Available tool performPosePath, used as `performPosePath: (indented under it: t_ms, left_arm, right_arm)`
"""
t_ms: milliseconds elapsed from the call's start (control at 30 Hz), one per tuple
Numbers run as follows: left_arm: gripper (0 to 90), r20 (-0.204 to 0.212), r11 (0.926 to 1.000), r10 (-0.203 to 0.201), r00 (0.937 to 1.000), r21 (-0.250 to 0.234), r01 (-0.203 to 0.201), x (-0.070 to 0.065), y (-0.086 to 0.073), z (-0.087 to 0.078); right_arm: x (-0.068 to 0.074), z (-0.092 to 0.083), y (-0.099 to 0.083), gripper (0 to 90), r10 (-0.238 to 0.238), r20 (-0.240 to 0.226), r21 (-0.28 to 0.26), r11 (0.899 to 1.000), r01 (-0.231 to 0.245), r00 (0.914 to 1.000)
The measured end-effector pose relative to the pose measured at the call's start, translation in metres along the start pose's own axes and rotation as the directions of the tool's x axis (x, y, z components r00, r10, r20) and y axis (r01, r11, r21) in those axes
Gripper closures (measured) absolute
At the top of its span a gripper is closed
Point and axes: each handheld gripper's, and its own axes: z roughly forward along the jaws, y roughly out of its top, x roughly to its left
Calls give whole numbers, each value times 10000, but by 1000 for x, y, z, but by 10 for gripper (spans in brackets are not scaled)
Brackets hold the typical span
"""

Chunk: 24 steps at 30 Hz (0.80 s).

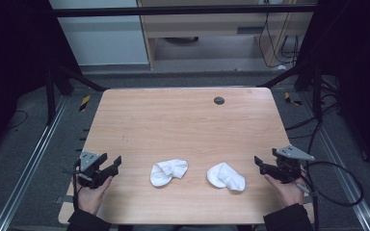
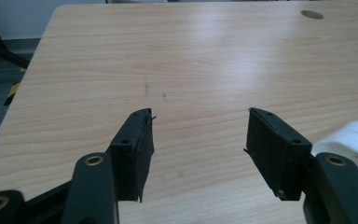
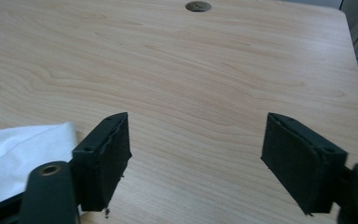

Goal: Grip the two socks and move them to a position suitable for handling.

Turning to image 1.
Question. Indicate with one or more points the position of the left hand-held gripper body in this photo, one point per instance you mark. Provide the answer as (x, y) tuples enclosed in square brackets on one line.
[(88, 162)]

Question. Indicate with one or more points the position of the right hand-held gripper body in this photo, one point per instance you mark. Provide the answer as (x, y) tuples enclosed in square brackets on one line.
[(288, 166)]

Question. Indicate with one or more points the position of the white sock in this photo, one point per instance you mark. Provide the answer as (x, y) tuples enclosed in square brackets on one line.
[(168, 171), (226, 176)]

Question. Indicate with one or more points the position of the person's right hand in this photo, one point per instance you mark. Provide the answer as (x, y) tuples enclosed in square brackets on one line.
[(289, 192)]

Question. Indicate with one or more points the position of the person's left hand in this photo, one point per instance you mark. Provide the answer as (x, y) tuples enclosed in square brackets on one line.
[(91, 197)]

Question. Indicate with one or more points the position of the yellow black tape strip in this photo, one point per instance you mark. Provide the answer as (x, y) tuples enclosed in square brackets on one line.
[(84, 103), (290, 99)]

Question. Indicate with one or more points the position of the black metal stand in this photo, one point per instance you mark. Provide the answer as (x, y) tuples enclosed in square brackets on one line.
[(317, 93), (50, 96)]

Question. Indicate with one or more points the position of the white cabinet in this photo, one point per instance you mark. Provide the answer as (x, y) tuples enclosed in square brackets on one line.
[(102, 41)]

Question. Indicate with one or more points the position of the black curtain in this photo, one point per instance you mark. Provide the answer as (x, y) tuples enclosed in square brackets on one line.
[(9, 64), (359, 70)]

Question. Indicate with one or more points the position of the light wooden desk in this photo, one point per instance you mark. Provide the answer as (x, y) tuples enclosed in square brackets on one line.
[(205, 24)]

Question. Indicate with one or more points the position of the aluminium floor rail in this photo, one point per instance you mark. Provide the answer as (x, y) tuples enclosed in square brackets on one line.
[(32, 160), (340, 166)]

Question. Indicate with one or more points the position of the black horizontal frame bar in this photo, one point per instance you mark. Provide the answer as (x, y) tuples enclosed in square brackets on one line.
[(173, 10)]

